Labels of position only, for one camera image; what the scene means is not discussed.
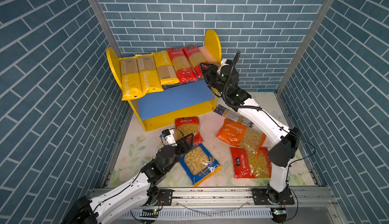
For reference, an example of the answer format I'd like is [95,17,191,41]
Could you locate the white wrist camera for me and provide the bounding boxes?
[160,128,177,146]
[220,59,233,68]

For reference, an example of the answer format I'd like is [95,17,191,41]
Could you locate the yellow Pastatime spaghetti bag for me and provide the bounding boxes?
[120,58,144,101]
[136,55,164,94]

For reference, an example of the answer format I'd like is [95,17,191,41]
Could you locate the metal base rail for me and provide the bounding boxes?
[91,186,338,222]

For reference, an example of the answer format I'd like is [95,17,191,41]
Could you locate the floral table mat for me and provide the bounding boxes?
[108,92,315,188]

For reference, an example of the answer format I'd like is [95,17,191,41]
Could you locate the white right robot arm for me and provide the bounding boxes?
[200,51,301,204]

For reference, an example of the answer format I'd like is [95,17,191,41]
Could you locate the orange macaroni bag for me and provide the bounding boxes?
[216,119,266,156]

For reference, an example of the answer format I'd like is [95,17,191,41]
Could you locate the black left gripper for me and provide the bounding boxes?
[164,133,194,174]

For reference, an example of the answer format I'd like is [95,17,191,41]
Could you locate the dark labelled spaghetti bag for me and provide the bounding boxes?
[214,105,254,128]

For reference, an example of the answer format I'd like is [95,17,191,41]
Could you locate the red macaroni bag upper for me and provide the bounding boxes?
[175,117,204,144]

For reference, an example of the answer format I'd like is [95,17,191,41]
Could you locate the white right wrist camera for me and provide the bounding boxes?
[220,59,233,68]

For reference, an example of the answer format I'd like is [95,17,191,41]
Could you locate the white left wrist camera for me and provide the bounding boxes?
[160,128,177,146]

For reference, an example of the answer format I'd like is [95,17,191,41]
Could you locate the red fusilli bag lower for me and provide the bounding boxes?
[230,147,271,178]

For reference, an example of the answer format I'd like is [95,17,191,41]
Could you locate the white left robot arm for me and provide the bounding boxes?
[62,133,194,224]

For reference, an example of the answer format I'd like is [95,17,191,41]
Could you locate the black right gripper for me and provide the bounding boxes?
[202,61,230,99]

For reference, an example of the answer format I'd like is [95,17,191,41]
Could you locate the yellow shelf with coloured boards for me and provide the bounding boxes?
[106,30,221,132]

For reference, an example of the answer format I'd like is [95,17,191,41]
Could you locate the blue shell pasta bag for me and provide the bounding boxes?
[180,144,222,187]

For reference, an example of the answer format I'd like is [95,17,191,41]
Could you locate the red labelled spaghetti bag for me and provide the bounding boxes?
[167,48,198,83]

